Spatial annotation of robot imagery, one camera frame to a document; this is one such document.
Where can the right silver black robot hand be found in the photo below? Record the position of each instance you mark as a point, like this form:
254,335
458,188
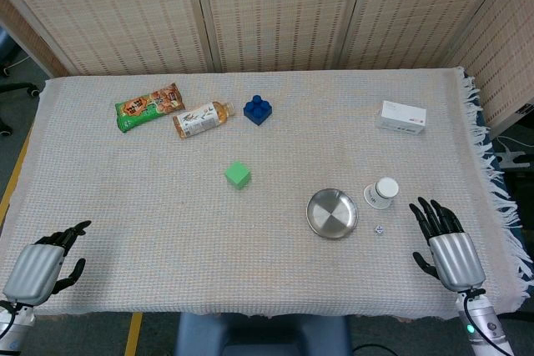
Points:
454,260

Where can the round stainless steel plate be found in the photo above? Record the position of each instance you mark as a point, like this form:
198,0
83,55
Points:
331,214

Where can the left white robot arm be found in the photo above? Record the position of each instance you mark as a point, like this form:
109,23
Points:
12,327

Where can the beige woven fringed tablecloth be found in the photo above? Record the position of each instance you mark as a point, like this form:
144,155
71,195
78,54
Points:
167,206

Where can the blue studded building block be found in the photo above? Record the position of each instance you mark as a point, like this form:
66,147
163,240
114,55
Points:
258,111

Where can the wide woven folding screen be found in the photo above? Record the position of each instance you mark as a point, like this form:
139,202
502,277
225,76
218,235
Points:
271,10

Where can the light woven side screen panel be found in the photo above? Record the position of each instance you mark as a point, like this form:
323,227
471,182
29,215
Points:
500,60

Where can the white carton box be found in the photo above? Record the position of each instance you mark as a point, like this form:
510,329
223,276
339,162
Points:
400,118

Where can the plastic tea bottle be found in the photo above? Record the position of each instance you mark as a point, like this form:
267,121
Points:
200,120

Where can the green cube block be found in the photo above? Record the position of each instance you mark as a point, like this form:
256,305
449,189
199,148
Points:
238,174

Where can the green orange snack bag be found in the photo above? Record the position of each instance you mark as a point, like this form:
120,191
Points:
146,108

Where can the white plastic cup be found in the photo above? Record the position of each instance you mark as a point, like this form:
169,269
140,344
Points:
386,189

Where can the small white die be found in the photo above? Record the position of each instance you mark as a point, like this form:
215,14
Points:
379,230

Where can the black chair star base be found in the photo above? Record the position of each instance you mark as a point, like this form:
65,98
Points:
16,86

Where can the brown woven side screen panel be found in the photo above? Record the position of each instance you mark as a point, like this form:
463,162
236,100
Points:
29,39

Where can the blue padded seat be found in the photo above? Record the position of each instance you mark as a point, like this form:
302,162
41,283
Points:
5,47

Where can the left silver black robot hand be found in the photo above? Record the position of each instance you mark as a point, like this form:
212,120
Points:
31,272

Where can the white floor stand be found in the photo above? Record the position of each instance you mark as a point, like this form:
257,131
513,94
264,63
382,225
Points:
511,159

